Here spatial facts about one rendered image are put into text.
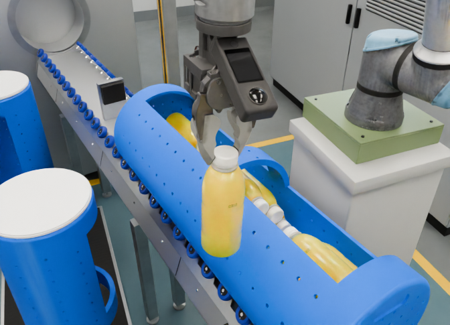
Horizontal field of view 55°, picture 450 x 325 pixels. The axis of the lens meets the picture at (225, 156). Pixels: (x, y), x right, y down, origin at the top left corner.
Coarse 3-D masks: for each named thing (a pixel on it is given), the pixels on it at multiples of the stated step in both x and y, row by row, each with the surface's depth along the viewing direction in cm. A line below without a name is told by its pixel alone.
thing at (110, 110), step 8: (104, 80) 165; (112, 80) 165; (120, 80) 166; (104, 88) 162; (112, 88) 164; (120, 88) 166; (104, 96) 164; (112, 96) 166; (120, 96) 167; (104, 104) 165; (112, 104) 169; (120, 104) 171; (104, 112) 169; (112, 112) 171; (104, 120) 170
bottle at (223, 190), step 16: (208, 176) 65; (224, 176) 64; (240, 176) 66; (208, 192) 66; (224, 192) 65; (240, 192) 66; (208, 208) 67; (224, 208) 66; (240, 208) 68; (208, 224) 69; (224, 224) 68; (240, 224) 71; (208, 240) 71; (224, 240) 70; (240, 240) 73; (224, 256) 72
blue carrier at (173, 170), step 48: (144, 96) 123; (144, 144) 113; (192, 192) 96; (288, 192) 109; (192, 240) 97; (288, 240) 78; (336, 240) 98; (240, 288) 82; (288, 288) 73; (336, 288) 69; (384, 288) 68
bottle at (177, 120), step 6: (174, 114) 134; (180, 114) 134; (168, 120) 133; (174, 120) 132; (180, 120) 131; (186, 120) 131; (174, 126) 130; (180, 126) 129; (186, 126) 128; (180, 132) 128; (186, 132) 126; (186, 138) 125; (192, 138) 124; (192, 144) 124
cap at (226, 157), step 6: (216, 150) 65; (222, 150) 65; (228, 150) 65; (234, 150) 65; (216, 156) 63; (222, 156) 64; (228, 156) 64; (234, 156) 64; (216, 162) 64; (222, 162) 63; (228, 162) 63; (234, 162) 64; (222, 168) 64; (228, 168) 64
